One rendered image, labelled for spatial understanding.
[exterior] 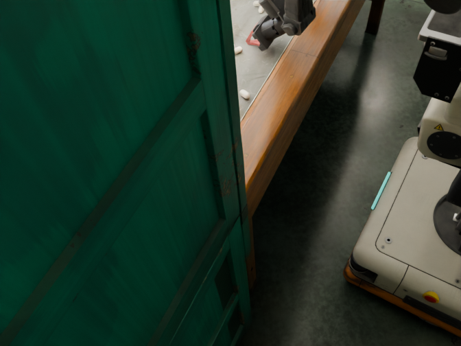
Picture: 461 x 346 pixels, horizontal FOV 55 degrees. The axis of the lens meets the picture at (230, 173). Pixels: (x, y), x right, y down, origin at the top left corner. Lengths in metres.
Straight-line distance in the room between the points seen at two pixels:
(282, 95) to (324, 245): 0.80
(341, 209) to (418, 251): 0.46
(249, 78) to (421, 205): 0.78
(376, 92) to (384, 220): 0.94
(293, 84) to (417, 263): 0.72
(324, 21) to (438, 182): 0.72
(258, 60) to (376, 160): 0.92
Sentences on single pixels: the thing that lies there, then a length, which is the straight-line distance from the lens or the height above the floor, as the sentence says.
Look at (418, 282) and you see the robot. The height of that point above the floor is 0.27.
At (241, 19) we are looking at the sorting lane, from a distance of 1.60.
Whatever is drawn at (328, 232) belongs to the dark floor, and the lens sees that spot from 1.91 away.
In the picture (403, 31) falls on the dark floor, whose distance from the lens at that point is 2.81.
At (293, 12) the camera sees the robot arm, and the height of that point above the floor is 0.96.
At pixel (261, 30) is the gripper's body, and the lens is 1.41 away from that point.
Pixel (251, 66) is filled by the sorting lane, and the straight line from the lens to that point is 1.42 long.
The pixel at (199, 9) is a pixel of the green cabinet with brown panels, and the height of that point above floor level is 1.39.
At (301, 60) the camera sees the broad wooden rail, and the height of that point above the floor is 0.76.
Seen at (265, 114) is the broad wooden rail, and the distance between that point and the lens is 1.25.
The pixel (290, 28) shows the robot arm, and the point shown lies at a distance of 1.28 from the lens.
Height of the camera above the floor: 1.70
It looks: 56 degrees down
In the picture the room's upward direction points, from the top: 7 degrees counter-clockwise
